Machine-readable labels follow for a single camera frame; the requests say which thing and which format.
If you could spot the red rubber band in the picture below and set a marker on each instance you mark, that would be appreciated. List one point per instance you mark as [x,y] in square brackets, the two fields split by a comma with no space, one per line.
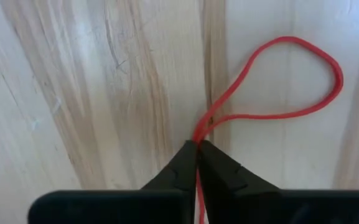
[339,79]

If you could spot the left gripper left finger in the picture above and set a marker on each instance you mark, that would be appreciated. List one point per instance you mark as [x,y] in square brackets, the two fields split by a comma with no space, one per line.
[182,174]

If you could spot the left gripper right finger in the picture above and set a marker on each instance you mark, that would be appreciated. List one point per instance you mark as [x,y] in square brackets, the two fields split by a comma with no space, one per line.
[222,174]

